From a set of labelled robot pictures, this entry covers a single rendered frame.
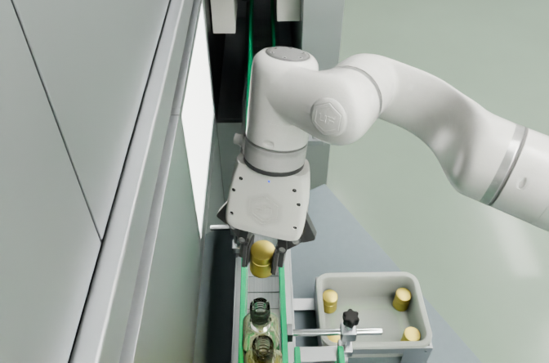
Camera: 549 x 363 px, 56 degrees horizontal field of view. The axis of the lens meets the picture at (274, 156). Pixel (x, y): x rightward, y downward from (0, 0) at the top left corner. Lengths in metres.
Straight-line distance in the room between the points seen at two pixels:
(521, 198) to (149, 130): 0.42
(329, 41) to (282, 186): 0.94
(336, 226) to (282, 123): 0.83
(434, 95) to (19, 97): 0.41
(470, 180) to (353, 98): 0.13
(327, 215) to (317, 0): 0.58
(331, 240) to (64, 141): 0.98
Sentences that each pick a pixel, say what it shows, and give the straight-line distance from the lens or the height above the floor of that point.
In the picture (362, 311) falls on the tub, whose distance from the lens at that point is 1.21.
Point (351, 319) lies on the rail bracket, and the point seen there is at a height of 1.01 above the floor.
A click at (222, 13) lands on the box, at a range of 1.60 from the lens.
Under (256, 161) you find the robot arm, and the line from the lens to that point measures 0.60.
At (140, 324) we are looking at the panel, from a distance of 0.57.
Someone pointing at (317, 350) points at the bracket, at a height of 0.88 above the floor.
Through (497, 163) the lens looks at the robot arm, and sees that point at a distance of 0.51.
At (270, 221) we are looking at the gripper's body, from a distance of 0.65.
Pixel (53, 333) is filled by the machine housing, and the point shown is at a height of 1.44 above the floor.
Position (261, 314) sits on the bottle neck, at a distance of 0.76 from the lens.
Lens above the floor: 1.80
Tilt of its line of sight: 43 degrees down
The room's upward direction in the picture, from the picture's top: straight up
